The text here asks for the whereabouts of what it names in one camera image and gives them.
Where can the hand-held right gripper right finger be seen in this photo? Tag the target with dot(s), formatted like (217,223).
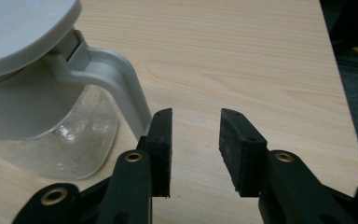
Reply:
(279,186)

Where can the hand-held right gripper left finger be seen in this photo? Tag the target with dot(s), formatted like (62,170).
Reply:
(130,186)

